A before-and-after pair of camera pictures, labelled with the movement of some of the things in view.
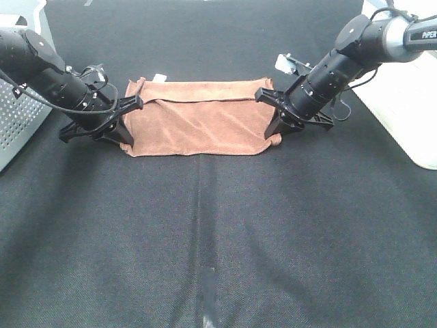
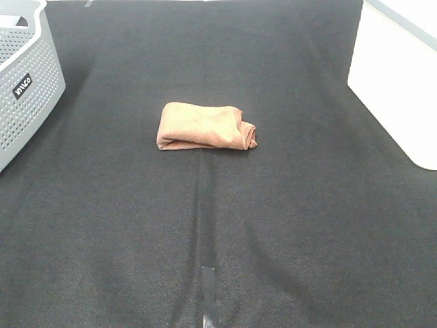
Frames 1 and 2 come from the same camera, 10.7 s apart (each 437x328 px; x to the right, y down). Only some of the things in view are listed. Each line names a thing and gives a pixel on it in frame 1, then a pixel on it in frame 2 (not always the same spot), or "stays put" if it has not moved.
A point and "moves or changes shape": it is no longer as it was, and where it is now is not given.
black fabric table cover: x=332 y=227 stays put
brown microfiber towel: x=179 y=117 moves or changes shape
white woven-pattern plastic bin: x=404 y=93 stays put
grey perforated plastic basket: x=21 y=117 stays put
